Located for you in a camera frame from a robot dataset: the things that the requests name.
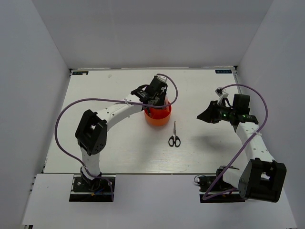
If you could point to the black handled scissors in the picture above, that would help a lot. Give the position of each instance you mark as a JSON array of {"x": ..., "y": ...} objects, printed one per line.
[{"x": 174, "y": 140}]

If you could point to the blue corner label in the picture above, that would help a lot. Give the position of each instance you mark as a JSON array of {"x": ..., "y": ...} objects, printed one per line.
[
  {"x": 223, "y": 71},
  {"x": 80, "y": 73}
]

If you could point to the left blue corner label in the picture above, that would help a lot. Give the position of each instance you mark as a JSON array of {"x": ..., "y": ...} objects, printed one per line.
[{"x": 80, "y": 73}]

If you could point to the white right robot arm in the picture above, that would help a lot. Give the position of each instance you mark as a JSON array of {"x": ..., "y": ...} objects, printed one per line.
[{"x": 263, "y": 177}]

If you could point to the right blue corner label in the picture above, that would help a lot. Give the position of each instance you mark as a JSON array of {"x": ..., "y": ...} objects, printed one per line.
[{"x": 223, "y": 71}]

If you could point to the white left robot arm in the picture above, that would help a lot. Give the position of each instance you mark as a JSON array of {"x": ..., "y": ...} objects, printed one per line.
[{"x": 92, "y": 130}]

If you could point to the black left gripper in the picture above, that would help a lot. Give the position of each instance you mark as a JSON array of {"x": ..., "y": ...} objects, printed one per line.
[{"x": 163, "y": 97}]

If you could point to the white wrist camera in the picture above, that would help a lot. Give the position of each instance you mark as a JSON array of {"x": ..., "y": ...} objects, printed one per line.
[
  {"x": 221, "y": 91},
  {"x": 163, "y": 80}
]

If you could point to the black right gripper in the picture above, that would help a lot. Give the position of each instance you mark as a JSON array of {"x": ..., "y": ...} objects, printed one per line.
[{"x": 210, "y": 114}]

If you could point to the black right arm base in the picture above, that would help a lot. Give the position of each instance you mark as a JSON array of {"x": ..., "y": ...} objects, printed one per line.
[{"x": 204, "y": 181}]

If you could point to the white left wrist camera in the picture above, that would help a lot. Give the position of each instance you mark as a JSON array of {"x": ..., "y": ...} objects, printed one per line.
[{"x": 163, "y": 80}]

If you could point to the orange capped white highlighter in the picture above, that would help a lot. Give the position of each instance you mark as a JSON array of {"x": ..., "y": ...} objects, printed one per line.
[{"x": 167, "y": 100}]

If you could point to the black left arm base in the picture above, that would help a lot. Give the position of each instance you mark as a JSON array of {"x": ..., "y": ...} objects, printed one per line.
[{"x": 101, "y": 191}]

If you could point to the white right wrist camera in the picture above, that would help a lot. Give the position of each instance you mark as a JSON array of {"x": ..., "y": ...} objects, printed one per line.
[{"x": 221, "y": 91}]

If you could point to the orange round compartment container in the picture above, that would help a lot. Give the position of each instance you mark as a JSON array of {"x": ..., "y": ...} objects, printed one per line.
[{"x": 158, "y": 117}]

